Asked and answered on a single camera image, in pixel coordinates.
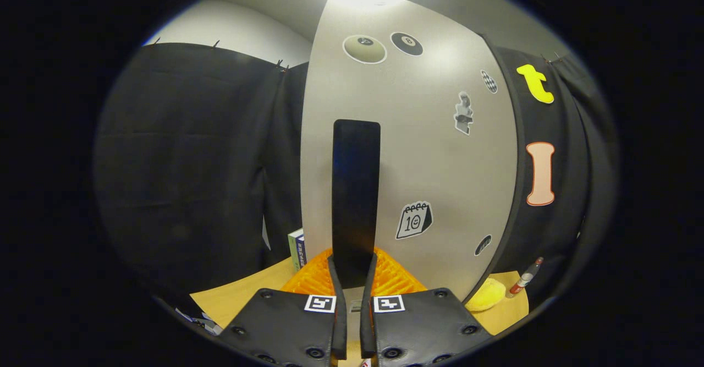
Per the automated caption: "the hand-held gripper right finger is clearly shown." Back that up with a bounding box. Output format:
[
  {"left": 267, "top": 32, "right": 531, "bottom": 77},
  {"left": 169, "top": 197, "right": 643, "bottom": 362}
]
[{"left": 360, "top": 248, "right": 493, "bottom": 367}]

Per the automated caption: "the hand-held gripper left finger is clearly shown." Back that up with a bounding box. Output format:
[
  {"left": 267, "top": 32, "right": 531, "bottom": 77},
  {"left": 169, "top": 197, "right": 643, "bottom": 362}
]
[{"left": 220, "top": 248, "right": 348, "bottom": 367}]

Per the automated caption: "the yellow plush toy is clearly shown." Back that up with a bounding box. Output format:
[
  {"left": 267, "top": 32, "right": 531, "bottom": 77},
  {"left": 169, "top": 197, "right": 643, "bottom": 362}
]
[{"left": 465, "top": 278, "right": 507, "bottom": 313}]

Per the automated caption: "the blue white striped cloth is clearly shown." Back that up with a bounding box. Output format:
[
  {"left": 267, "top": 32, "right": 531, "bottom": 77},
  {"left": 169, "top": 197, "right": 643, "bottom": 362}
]
[{"left": 175, "top": 306, "right": 224, "bottom": 336}]

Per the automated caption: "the clear plastic bottle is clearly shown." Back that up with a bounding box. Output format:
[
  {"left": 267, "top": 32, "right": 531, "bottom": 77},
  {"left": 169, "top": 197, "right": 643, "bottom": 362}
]
[{"left": 506, "top": 257, "right": 545, "bottom": 299}]

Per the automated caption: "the black backdrop cloth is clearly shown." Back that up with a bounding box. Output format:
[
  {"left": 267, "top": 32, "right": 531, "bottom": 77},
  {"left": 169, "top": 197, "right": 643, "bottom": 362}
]
[{"left": 93, "top": 41, "right": 620, "bottom": 308}]

